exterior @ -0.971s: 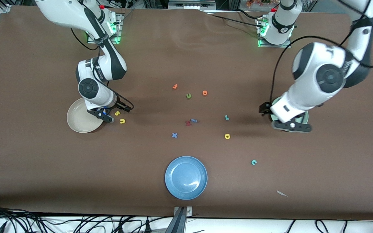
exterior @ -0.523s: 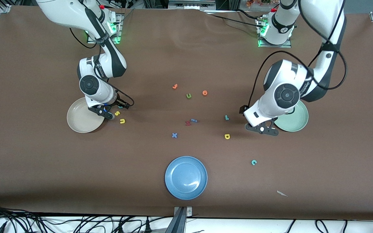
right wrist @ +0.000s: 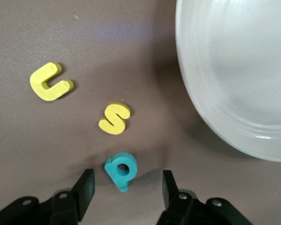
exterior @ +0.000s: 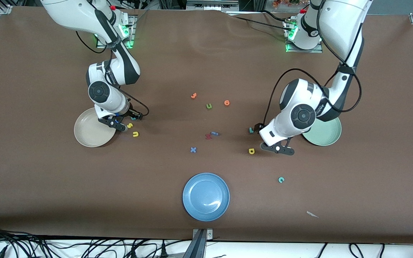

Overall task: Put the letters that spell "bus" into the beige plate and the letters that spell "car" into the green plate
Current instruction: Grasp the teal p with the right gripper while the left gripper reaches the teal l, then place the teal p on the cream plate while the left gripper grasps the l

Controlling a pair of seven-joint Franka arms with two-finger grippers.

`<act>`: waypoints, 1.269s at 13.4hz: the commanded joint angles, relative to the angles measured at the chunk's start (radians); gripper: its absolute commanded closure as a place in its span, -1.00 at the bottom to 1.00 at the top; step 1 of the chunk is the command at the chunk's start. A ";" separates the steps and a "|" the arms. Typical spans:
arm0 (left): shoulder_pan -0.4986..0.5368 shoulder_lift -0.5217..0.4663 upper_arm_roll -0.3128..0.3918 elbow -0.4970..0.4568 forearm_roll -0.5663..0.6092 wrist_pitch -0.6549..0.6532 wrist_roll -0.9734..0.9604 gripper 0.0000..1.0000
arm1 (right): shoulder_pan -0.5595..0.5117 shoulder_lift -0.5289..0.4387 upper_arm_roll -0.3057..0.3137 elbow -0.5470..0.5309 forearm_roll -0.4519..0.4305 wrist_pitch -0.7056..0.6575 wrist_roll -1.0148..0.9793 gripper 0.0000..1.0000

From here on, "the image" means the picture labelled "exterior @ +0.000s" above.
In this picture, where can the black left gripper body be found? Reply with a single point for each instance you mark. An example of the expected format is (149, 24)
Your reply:
(258, 127)

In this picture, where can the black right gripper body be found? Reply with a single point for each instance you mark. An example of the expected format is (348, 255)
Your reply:
(132, 113)

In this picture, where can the yellow foam letter a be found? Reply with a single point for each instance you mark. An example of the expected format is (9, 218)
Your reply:
(249, 151)

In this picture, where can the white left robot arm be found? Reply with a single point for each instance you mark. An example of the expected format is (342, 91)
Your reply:
(339, 28)

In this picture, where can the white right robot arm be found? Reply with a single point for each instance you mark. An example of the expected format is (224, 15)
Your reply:
(70, 14)

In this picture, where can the beige brown plate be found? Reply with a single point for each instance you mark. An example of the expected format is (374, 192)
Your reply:
(88, 132)

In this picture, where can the pale green plate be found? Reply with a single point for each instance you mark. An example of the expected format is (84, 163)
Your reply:
(326, 134)

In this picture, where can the blue plate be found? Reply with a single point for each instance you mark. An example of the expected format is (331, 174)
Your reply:
(206, 197)

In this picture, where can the white paper scrap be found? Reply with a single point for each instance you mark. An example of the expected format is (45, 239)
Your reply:
(312, 214)

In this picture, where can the brown table cover sheet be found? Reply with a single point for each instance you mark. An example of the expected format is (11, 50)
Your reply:
(48, 179)

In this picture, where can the grey equipment box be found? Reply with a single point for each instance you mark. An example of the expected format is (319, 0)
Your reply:
(210, 4)

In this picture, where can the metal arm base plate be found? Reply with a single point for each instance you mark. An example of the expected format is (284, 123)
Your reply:
(132, 32)
(301, 51)

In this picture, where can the grey metal clamp bracket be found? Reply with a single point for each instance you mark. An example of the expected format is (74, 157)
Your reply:
(209, 234)

